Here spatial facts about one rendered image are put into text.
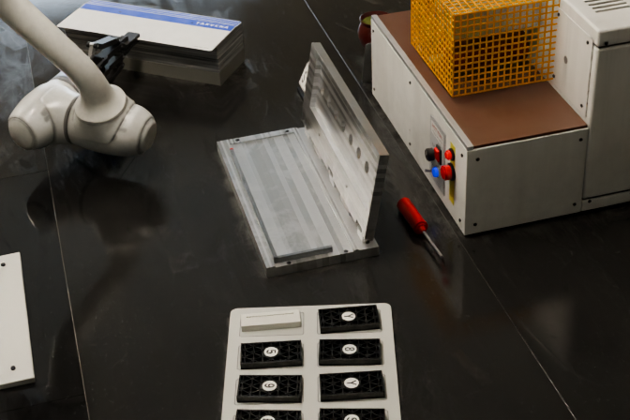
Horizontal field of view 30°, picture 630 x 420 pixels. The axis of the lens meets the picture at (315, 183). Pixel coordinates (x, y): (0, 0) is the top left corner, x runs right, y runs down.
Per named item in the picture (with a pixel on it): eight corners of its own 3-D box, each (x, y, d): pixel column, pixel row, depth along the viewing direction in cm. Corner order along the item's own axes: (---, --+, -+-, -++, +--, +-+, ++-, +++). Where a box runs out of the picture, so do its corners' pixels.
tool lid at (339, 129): (311, 42, 234) (320, 42, 235) (299, 125, 244) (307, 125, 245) (380, 155, 199) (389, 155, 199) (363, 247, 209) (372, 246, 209)
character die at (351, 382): (319, 379, 184) (319, 373, 183) (382, 375, 184) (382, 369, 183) (321, 401, 180) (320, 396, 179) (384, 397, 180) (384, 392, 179)
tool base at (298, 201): (217, 151, 242) (216, 135, 240) (314, 133, 246) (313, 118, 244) (266, 277, 207) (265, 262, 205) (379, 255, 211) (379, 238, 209)
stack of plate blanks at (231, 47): (69, 60, 278) (62, 22, 273) (97, 36, 288) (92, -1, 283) (220, 85, 265) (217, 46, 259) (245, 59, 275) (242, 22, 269)
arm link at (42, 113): (45, 115, 247) (98, 127, 243) (2, 153, 236) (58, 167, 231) (37, 70, 241) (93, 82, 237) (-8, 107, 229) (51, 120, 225)
